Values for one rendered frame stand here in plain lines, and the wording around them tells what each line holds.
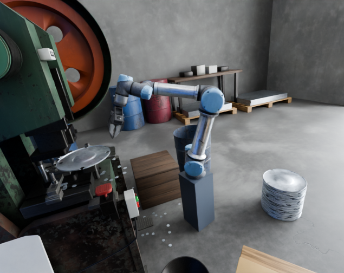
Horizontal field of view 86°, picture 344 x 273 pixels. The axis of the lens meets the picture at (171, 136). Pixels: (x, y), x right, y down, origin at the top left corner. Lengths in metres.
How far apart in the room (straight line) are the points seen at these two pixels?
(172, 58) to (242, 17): 2.02
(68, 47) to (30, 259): 1.17
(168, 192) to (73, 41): 1.38
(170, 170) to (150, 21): 3.51
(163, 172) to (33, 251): 0.99
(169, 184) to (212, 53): 3.86
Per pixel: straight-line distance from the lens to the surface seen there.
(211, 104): 0.98
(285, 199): 1.64
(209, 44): 5.02
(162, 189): 1.76
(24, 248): 1.19
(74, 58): 1.45
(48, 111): 0.92
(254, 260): 1.11
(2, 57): 0.82
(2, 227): 1.14
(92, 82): 1.41
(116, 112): 1.05
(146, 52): 4.47
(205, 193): 1.42
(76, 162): 1.15
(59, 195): 1.03
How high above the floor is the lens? 1.24
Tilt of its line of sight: 22 degrees down
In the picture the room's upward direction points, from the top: 7 degrees counter-clockwise
